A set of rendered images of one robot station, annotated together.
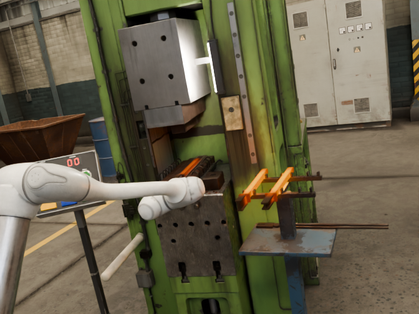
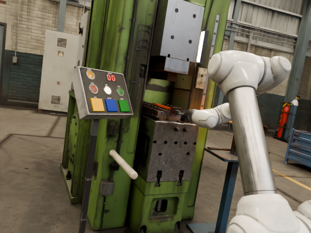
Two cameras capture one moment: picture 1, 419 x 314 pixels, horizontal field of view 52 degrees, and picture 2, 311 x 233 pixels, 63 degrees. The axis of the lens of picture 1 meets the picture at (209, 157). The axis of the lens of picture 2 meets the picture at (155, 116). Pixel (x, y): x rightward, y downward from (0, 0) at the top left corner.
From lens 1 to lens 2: 1.80 m
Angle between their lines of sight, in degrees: 43
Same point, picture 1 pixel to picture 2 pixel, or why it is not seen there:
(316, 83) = not seen: hidden behind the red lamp
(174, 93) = (188, 53)
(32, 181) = (286, 65)
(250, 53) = (218, 47)
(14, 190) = (258, 70)
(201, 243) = (177, 156)
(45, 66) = not seen: outside the picture
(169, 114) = (181, 65)
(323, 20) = not seen: hidden behind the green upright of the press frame
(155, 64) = (184, 29)
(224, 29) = (211, 28)
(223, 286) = (180, 188)
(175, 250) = (158, 161)
